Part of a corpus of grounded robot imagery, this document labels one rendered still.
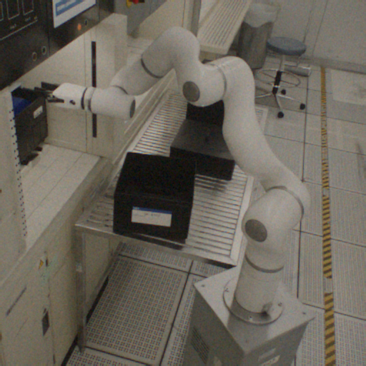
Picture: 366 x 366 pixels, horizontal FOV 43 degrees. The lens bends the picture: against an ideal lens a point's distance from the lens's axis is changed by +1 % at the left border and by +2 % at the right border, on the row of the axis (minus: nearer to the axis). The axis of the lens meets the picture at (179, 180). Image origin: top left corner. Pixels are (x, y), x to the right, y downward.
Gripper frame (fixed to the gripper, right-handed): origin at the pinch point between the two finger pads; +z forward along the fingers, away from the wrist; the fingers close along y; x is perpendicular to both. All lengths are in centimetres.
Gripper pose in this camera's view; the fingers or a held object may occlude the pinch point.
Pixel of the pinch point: (43, 89)
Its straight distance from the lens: 165.8
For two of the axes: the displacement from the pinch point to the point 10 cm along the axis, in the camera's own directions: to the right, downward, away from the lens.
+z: -9.7, -2.2, 1.3
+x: 1.1, -8.1, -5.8
